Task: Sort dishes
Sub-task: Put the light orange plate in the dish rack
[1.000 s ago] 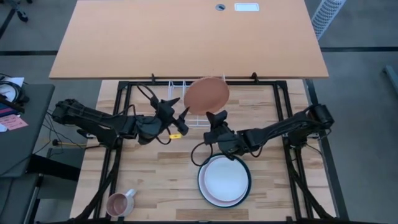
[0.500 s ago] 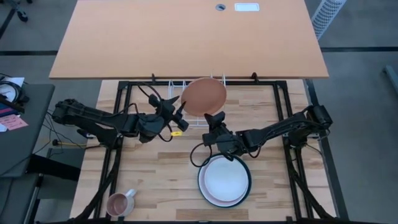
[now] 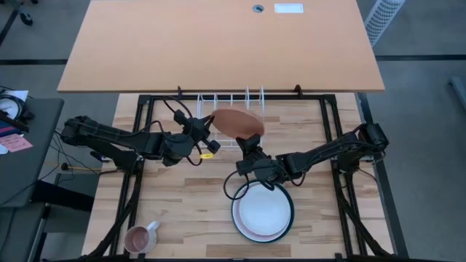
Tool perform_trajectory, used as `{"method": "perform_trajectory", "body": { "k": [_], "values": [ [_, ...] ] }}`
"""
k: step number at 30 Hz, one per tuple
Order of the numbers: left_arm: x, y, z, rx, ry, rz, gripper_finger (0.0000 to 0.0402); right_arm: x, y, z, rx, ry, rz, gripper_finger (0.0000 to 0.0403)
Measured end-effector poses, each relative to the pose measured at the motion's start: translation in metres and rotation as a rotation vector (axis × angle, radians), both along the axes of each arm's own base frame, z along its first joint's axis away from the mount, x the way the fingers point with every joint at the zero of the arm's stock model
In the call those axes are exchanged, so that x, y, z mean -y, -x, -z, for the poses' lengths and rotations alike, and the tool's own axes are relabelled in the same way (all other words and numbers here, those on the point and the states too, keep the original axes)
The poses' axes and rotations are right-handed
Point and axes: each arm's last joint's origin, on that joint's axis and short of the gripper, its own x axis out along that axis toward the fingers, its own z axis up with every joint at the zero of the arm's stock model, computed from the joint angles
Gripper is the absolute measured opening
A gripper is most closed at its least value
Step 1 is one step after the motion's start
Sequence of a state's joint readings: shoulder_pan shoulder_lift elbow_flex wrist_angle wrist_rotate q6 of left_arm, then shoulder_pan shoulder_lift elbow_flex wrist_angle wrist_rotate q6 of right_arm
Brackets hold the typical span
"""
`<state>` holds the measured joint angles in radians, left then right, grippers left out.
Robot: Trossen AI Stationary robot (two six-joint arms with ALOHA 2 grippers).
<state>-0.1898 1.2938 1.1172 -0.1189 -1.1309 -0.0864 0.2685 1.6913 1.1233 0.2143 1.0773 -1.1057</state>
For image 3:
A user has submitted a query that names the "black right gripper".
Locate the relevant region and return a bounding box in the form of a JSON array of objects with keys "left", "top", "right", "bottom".
[{"left": 235, "top": 133, "right": 288, "bottom": 183}]

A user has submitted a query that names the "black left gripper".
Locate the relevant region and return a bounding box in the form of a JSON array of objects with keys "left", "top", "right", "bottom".
[{"left": 173, "top": 108, "right": 222, "bottom": 154}]

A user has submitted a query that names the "brown plate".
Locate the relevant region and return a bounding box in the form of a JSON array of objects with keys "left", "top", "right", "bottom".
[{"left": 210, "top": 107, "right": 266, "bottom": 140}]

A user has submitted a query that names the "small white plate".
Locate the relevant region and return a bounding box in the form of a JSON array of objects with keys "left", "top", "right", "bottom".
[{"left": 238, "top": 183, "right": 292, "bottom": 237}]

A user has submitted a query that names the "pink plate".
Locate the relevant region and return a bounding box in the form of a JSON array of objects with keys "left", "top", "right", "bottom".
[{"left": 234, "top": 188, "right": 281, "bottom": 242}]

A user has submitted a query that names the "orange desk top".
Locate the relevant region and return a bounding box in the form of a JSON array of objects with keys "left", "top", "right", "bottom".
[{"left": 57, "top": 0, "right": 386, "bottom": 94}]

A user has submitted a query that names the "green flat plate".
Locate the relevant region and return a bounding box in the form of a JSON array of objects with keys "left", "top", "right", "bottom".
[{"left": 230, "top": 179, "right": 295, "bottom": 245}]

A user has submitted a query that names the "white desk outlet cover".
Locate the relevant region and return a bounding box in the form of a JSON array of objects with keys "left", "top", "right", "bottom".
[{"left": 273, "top": 3, "right": 304, "bottom": 15}]

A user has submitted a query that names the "white mug pink inside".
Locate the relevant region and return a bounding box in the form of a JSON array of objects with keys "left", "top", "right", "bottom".
[{"left": 123, "top": 220, "right": 161, "bottom": 255}]

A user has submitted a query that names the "yellow rod black knob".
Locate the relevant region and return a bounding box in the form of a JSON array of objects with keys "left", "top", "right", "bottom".
[{"left": 60, "top": 163, "right": 103, "bottom": 172}]

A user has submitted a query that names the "white perforated computer tower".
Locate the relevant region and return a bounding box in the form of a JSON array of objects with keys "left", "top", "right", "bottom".
[{"left": 363, "top": 0, "right": 407, "bottom": 47}]

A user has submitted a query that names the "grey side table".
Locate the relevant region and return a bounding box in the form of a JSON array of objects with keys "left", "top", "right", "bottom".
[{"left": 0, "top": 97, "right": 65, "bottom": 208}]

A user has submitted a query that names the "white paper sheet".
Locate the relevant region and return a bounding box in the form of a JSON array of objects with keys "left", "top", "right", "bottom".
[{"left": 0, "top": 90, "right": 29, "bottom": 121}]

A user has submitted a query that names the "pink paper note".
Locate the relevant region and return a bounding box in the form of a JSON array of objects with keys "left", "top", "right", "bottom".
[{"left": 0, "top": 133, "right": 33, "bottom": 154}]

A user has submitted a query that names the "black bar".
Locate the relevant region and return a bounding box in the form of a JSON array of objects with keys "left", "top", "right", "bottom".
[{"left": 0, "top": 110, "right": 30, "bottom": 134}]

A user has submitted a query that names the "black office chair base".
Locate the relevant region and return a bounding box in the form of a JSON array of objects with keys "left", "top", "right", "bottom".
[{"left": 0, "top": 0, "right": 39, "bottom": 44}]

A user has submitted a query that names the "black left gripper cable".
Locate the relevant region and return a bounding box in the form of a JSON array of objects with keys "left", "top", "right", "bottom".
[{"left": 162, "top": 95, "right": 203, "bottom": 167}]

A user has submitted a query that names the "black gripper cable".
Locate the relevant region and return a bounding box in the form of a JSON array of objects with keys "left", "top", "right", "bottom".
[
  {"left": 222, "top": 168, "right": 276, "bottom": 202},
  {"left": 162, "top": 95, "right": 203, "bottom": 167}
]

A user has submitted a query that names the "white wire dish rack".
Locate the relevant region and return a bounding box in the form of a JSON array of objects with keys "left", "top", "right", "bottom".
[{"left": 195, "top": 85, "right": 266, "bottom": 149}]

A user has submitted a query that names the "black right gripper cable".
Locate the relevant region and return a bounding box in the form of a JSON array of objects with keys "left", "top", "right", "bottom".
[{"left": 222, "top": 168, "right": 276, "bottom": 202}]

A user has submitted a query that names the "black aluminium table frame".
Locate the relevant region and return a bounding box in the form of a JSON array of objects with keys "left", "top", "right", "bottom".
[{"left": 85, "top": 93, "right": 409, "bottom": 262}]

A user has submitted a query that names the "black floor cable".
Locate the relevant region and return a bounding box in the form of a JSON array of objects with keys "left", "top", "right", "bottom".
[{"left": 49, "top": 127, "right": 110, "bottom": 183}]

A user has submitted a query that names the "black coiled cable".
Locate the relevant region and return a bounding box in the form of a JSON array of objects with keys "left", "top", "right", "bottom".
[{"left": 0, "top": 93, "right": 36, "bottom": 124}]

